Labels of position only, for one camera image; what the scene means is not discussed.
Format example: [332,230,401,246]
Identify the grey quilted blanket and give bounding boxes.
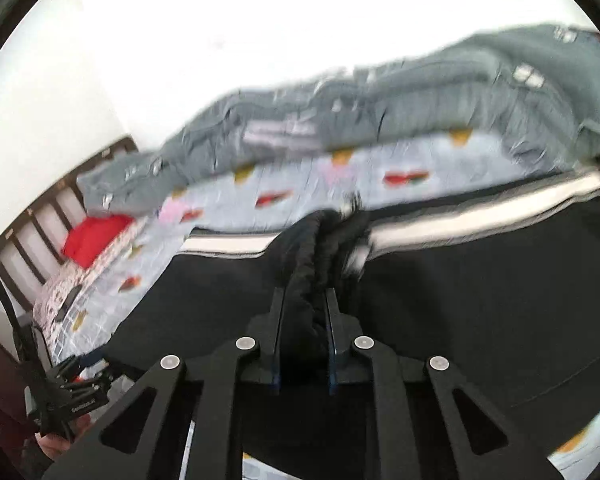
[78,24,600,216]

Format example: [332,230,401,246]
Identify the dark wooden headboard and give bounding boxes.
[0,136,137,311]

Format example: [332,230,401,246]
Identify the person's left hand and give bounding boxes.
[35,415,92,460]

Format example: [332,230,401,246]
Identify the fruit print grey bedsheet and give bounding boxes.
[32,127,600,480]

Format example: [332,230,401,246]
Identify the floral print sheet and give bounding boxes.
[33,218,148,350]

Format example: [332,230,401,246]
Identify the red pillow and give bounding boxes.
[62,214,133,269]

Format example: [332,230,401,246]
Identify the black pants with white stripe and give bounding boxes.
[104,171,600,479]

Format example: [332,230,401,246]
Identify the black phone on bed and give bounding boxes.
[54,284,83,323]

